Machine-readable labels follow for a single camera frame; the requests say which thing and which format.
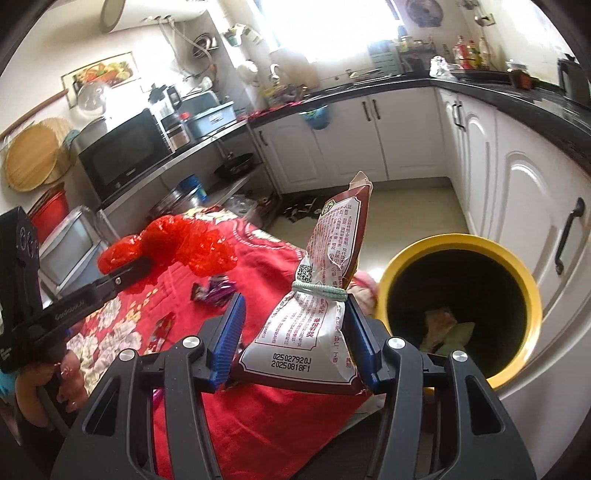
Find left hand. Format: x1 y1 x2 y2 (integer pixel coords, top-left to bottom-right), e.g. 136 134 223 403
15 350 88 428

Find purple candy wrapper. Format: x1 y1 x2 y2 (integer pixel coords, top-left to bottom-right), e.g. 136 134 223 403
190 275 237 307

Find steel pots on shelf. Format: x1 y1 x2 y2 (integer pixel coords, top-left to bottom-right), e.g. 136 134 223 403
148 175 207 220

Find white toaster oven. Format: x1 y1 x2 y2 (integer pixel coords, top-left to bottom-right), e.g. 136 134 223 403
39 206 119 300

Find black microwave oven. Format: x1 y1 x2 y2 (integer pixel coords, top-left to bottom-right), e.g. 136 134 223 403
78 109 172 204

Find red plastic basin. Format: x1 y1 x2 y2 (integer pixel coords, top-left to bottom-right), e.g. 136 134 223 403
27 182 70 244

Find grey metal pot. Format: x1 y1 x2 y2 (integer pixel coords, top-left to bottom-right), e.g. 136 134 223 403
557 55 590 107

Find wall exhaust fan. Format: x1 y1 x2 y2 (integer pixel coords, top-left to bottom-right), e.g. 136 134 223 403
406 0 444 28

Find red plastic bag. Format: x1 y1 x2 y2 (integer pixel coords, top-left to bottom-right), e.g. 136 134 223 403
97 215 238 294

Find black blender jug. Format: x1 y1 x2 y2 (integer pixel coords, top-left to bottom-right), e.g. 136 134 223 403
148 84 181 121

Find red snack box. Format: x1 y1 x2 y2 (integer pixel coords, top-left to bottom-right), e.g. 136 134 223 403
144 312 175 354

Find red floral tablecloth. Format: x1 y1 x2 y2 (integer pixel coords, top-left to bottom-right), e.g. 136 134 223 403
64 206 380 480

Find teal hanging basket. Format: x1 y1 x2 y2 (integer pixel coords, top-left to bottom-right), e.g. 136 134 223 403
300 105 331 131

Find yellow trash bin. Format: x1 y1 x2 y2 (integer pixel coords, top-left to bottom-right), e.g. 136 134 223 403
376 233 543 390

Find white plastic bag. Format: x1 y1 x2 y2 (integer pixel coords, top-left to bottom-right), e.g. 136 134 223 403
429 55 456 81

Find blue plastic storage box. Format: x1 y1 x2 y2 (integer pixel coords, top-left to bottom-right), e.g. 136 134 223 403
185 101 236 140

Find black frying pan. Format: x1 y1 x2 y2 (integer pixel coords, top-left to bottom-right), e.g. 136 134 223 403
214 153 254 181

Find round bamboo tray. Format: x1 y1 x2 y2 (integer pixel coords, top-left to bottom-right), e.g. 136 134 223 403
1 117 77 193

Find white red snack bag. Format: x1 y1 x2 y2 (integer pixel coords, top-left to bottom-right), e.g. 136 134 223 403
231 171 373 395

